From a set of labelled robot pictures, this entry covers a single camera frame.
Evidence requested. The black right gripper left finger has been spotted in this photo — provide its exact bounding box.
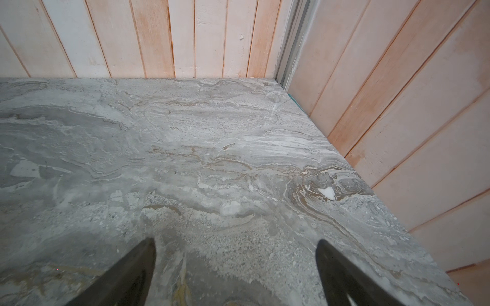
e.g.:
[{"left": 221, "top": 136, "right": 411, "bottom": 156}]
[{"left": 67, "top": 238, "right": 156, "bottom": 305}]

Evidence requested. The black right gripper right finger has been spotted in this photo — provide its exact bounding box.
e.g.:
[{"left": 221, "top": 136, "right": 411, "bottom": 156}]
[{"left": 315, "top": 239, "right": 402, "bottom": 305}]

